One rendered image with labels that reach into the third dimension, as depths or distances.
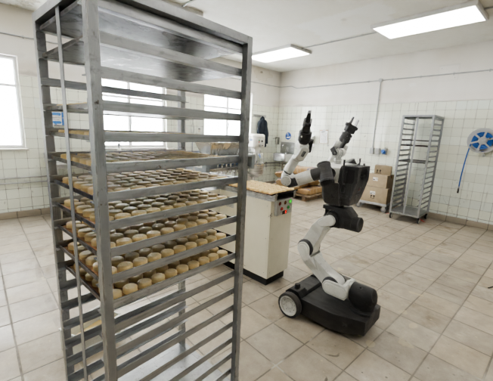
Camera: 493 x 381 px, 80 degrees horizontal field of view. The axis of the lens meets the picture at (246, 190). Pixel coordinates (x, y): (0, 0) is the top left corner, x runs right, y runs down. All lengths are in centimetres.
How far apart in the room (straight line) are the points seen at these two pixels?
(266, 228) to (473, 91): 460
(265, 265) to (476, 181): 437
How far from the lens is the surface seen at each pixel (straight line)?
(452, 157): 632
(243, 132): 127
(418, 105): 653
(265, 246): 279
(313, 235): 247
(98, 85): 93
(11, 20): 572
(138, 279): 124
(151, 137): 103
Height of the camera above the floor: 145
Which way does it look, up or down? 11 degrees down
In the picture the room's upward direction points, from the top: 2 degrees clockwise
